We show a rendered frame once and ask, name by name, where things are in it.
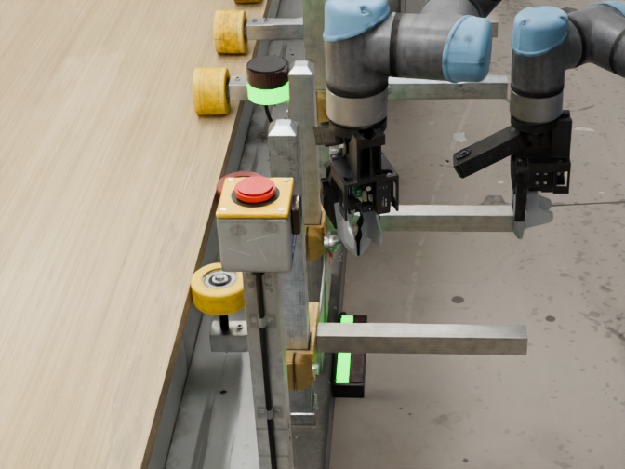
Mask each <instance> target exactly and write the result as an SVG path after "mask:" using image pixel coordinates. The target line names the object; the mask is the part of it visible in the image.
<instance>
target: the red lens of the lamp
mask: <svg viewBox="0 0 625 469"><path fill-rule="evenodd" d="M282 59H284V58H282ZM284 60H285V61H286V62H287V66H286V67H285V69H283V70H281V71H278V72H274V73H268V74H261V73H256V72H253V71H250V69H249V68H248V67H247V66H248V64H249V62H248V63H247V64H246V81H247V82H248V84H249V85H251V86H252V87H257V88H275V87H280V86H283V85H284V84H286V83H287V82H288V71H289V64H288V61H287V60H286V59H284Z"/></svg>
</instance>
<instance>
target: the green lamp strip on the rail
mask: <svg viewBox="0 0 625 469"><path fill-rule="evenodd" d="M342 317H343V318H341V323H352V318H353V316H350V315H342ZM350 357H351V353H339V358H338V369H337V381H336V383H348V382H349V371H350Z"/></svg>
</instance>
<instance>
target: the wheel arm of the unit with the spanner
mask: <svg viewBox="0 0 625 469"><path fill-rule="evenodd" d="M359 217H360V212H356V213H354V215H353V217H352V222H355V221H356V220H358V219H359ZM326 219H327V230H328V231H336V230H335V228H334V226H333V225H332V223H331V221H330V219H329V218H328V217H327V215H326ZM379 225H380V228H381V231H382V232H512V229H513V209H512V206H435V205H399V211H396V210H395V208H394V207H393V206H392V207H391V212H390V213H385V214H380V220H379Z"/></svg>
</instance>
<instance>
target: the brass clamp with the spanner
mask: <svg viewBox="0 0 625 469"><path fill-rule="evenodd" d="M304 228H305V246H306V261H307V260H308V254H309V261H315V260H317V259H319V258H320V257H321V256H322V255H323V254H326V252H325V247H324V240H325V235H326V236H327V219H326V212H325V211H324V209H323V207H322V204H321V218H320V224H304Z"/></svg>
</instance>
